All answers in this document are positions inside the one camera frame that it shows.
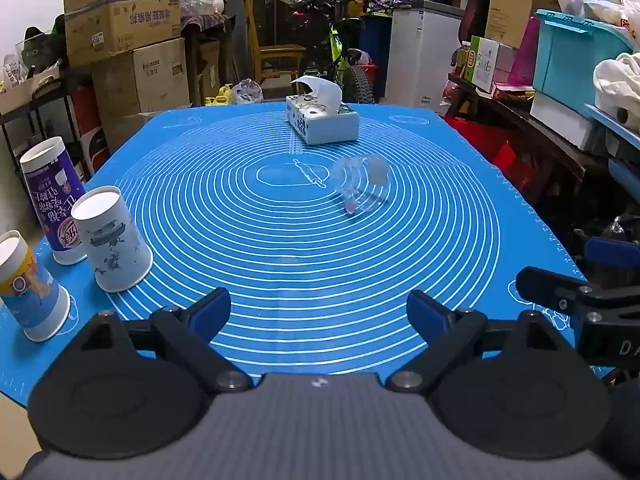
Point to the wooden chair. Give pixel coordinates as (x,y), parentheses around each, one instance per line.
(272,52)

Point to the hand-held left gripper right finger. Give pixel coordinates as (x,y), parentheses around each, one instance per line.
(425,312)

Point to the green white carton box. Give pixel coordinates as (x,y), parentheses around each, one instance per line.
(482,62)

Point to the yellow blue paper cup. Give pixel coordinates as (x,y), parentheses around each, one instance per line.
(30,295)

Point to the white grey printed paper cup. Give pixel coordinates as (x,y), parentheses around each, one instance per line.
(112,245)

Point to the black bicycle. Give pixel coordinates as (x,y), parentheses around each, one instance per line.
(362,87)

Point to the black metal shelf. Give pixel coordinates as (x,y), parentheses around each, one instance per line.
(70,110)

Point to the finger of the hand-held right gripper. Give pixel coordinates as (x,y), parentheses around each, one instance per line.
(607,250)
(552,287)

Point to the pink bag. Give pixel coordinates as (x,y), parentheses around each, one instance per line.
(525,55)

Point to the dark wooden side table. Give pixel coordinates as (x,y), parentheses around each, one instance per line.
(545,135)

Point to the white tissue box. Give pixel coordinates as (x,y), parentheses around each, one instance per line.
(325,122)

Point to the blue silicone baking mat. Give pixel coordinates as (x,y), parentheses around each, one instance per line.
(300,260)

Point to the purple paper cup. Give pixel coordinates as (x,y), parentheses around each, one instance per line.
(50,200)

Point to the open cardboard box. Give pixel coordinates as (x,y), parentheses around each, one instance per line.
(120,25)

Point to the white chest freezer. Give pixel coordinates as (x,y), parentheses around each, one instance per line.
(420,55)

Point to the tall cardboard box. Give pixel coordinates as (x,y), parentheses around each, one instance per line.
(510,0)

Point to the white cloth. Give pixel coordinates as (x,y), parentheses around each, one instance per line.
(615,85)

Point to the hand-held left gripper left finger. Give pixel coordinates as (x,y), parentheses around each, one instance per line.
(212,310)

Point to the large closed cardboard box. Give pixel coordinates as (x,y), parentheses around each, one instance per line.
(150,80)

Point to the teal plastic storage bin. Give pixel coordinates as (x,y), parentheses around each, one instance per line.
(565,60)

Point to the red bag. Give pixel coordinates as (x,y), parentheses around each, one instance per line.
(492,152)

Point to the clear plastic bag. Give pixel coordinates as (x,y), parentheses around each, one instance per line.
(247,91)

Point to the clear plastic cup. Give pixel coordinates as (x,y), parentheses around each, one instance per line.
(357,180)

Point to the yellow plastic jug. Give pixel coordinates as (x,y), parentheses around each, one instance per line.
(220,96)

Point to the white flat box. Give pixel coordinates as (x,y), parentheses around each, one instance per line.
(565,120)

